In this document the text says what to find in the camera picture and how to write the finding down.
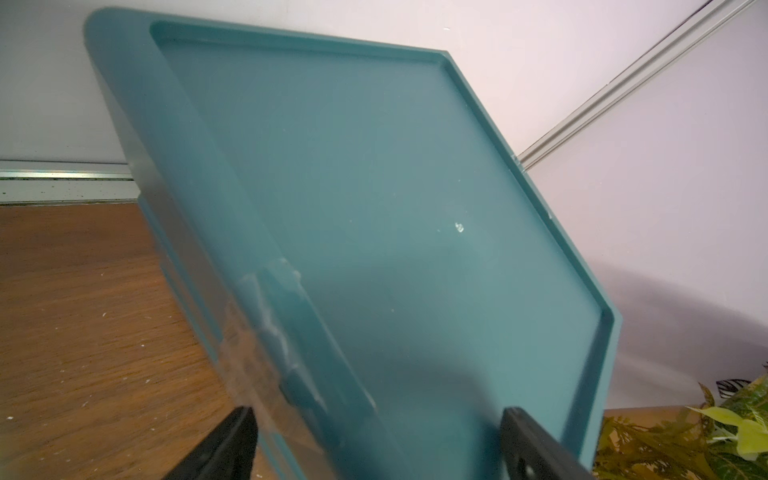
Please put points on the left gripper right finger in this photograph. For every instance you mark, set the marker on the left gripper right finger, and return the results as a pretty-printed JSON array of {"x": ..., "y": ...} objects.
[{"x": 529, "y": 452}]

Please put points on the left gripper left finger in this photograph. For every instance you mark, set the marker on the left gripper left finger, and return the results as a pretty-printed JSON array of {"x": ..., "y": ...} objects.
[{"x": 226, "y": 453}]

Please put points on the teal three-drawer cabinet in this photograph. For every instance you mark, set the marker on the teal three-drawer cabinet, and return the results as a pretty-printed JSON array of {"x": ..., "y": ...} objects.
[{"x": 360, "y": 253}]

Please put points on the artificial green plant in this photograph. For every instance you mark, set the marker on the artificial green plant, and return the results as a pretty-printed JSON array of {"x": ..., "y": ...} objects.
[{"x": 726, "y": 440}]

